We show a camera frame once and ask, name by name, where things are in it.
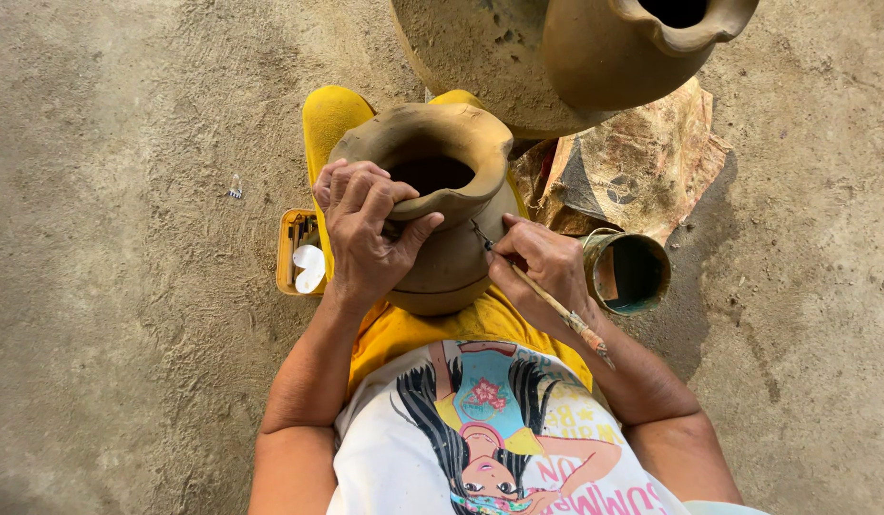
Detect person's right hand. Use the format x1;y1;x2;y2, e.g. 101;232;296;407
485;213;602;341

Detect person's left hand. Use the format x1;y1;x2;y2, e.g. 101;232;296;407
312;159;446;306

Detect wooden-handled carving tool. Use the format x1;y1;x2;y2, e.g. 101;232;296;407
470;219;617;371

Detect small brown clay jug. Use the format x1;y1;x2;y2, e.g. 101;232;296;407
328;102;523;318

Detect white plastic scraper pieces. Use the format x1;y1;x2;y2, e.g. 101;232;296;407
292;244;327;295

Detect bundle of thin pottery tools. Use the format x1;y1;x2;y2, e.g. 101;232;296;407
288;213;323;287

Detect yellow plastic tray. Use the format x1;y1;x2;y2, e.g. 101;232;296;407
275;208;330;297

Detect rusty tin can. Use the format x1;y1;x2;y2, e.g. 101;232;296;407
580;227;672;318

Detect yellow trousers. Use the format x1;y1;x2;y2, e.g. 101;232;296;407
302;85;595;399

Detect dirty crumpled paper sack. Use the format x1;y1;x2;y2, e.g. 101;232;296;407
510;76;734;246

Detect white printed t-shirt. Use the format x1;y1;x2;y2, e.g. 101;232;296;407
326;339;700;515

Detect large sandy clay jug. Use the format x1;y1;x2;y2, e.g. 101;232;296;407
389;0;762;141

